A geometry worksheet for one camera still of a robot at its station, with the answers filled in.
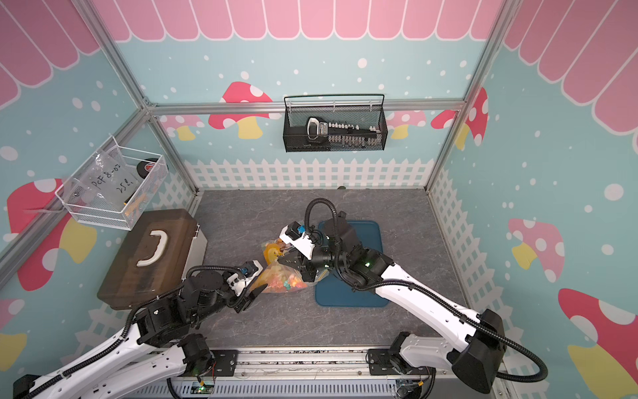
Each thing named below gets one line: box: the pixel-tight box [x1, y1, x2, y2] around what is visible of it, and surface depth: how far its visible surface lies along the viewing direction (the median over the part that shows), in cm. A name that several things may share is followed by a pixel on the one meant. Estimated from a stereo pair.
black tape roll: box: [136, 157, 159, 180], surface depth 82 cm
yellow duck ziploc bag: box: [260, 237, 287, 266], surface depth 97 cm
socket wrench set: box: [305, 116, 383, 147], surface depth 91 cm
